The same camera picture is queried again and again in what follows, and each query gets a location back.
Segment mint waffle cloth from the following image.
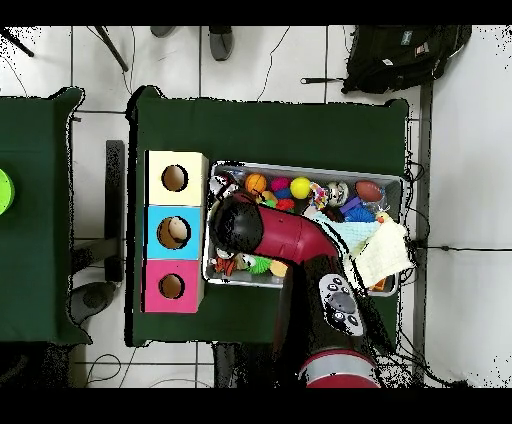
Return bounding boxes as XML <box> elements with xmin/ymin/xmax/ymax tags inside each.
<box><xmin>311</xmin><ymin>211</ymin><xmax>381</xmax><ymax>257</ymax></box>

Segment wooden three-hole box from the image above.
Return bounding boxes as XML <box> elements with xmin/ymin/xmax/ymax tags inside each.
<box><xmin>141</xmin><ymin>149</ymin><xmax>210</xmax><ymax>314</ymax></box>

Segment clear mesh bin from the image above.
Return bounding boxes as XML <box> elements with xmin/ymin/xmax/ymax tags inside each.
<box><xmin>201</xmin><ymin>160</ymin><xmax>405</xmax><ymax>298</ymax></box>

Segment small orange basketball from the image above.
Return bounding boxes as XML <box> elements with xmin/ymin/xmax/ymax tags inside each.
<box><xmin>244</xmin><ymin>172</ymin><xmax>268</xmax><ymax>196</ymax></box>

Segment crushed red soda can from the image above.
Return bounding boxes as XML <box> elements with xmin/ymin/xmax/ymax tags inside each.
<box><xmin>208</xmin><ymin>173</ymin><xmax>237</xmax><ymax>201</ymax></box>

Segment yellow ball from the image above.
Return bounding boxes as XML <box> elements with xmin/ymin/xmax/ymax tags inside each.
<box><xmin>288</xmin><ymin>176</ymin><xmax>313</xmax><ymax>200</ymax></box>

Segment dark green table cloth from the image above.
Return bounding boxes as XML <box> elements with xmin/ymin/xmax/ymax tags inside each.
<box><xmin>125</xmin><ymin>84</ymin><xmax>409</xmax><ymax>355</ymax></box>
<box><xmin>0</xmin><ymin>86</ymin><xmax>93</xmax><ymax>345</ymax></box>

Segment blue spiky ball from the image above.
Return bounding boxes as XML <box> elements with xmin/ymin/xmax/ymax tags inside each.
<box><xmin>342</xmin><ymin>204</ymin><xmax>378</xmax><ymax>224</ymax></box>

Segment small brown football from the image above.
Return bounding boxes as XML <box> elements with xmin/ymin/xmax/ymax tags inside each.
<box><xmin>354</xmin><ymin>180</ymin><xmax>385</xmax><ymax>204</ymax></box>

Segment cream waffle cloth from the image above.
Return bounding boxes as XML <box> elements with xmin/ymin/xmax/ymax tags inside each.
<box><xmin>353</xmin><ymin>221</ymin><xmax>415</xmax><ymax>290</ymax></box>

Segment black upright panel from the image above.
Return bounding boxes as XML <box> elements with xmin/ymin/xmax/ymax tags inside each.
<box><xmin>104</xmin><ymin>139</ymin><xmax>126</xmax><ymax>281</ymax></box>

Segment grey stand foot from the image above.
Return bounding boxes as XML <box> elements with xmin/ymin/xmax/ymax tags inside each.
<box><xmin>67</xmin><ymin>281</ymin><xmax>117</xmax><ymax>325</ymax></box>

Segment black backpack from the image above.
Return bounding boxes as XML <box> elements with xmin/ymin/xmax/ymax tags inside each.
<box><xmin>341</xmin><ymin>25</ymin><xmax>473</xmax><ymax>95</ymax></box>

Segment black tripod leg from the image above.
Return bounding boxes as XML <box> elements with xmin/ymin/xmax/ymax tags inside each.
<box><xmin>93</xmin><ymin>25</ymin><xmax>130</xmax><ymax>73</ymax></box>
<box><xmin>0</xmin><ymin>27</ymin><xmax>35</xmax><ymax>58</ymax></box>

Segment lime green round object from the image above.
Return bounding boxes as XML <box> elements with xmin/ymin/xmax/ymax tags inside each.
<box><xmin>0</xmin><ymin>168</ymin><xmax>16</xmax><ymax>216</ymax></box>

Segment thin black cable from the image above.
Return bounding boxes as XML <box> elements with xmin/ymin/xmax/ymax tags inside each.
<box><xmin>415</xmin><ymin>244</ymin><xmax>512</xmax><ymax>253</ymax></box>
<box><xmin>256</xmin><ymin>25</ymin><xmax>291</xmax><ymax>102</ymax></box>

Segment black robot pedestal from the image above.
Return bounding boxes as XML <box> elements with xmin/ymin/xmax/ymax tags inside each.
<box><xmin>211</xmin><ymin>342</ymin><xmax>281</xmax><ymax>388</ymax></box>

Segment grey metal post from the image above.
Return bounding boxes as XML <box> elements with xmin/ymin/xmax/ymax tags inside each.
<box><xmin>412</xmin><ymin>81</ymin><xmax>435</xmax><ymax>388</ymax></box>

